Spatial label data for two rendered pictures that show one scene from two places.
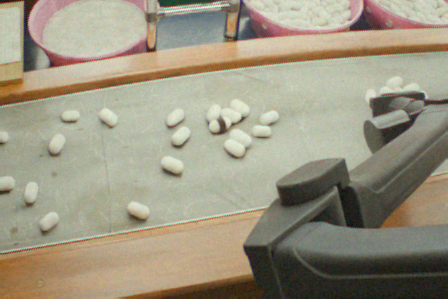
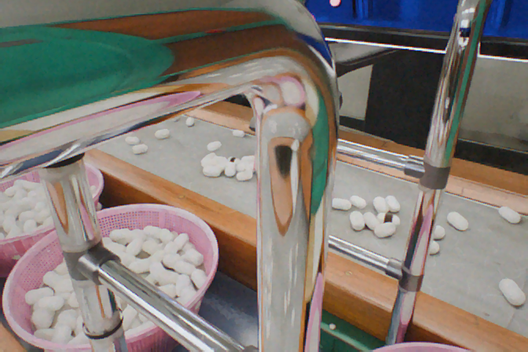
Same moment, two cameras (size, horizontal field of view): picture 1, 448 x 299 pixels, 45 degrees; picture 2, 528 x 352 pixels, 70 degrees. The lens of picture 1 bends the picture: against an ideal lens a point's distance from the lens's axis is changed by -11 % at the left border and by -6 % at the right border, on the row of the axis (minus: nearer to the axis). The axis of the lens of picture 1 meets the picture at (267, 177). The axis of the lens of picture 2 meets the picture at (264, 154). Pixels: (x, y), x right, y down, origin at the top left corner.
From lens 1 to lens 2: 1.18 m
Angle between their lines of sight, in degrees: 84
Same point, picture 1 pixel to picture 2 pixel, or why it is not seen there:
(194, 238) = (474, 177)
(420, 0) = (24, 199)
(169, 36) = not seen: outside the picture
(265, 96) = not seen: hidden behind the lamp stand
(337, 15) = (125, 237)
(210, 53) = (333, 265)
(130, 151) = (493, 257)
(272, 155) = (364, 193)
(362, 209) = not seen: hidden behind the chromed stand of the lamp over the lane
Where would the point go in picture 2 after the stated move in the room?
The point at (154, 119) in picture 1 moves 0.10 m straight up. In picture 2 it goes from (447, 266) to (463, 207)
